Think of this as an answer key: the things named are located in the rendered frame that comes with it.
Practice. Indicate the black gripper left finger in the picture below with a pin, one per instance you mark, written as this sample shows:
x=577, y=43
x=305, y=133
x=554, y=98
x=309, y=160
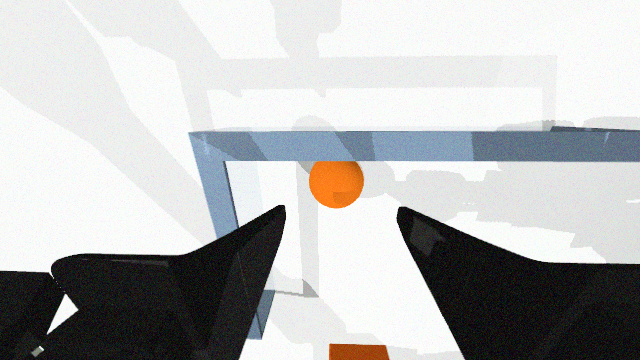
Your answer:
x=214, y=291

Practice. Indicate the clear l-shaped low wall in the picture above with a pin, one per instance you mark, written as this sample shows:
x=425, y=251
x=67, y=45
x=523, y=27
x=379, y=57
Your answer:
x=245, y=185

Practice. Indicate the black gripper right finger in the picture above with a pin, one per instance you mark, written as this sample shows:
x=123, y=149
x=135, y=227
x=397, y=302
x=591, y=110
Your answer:
x=500, y=305

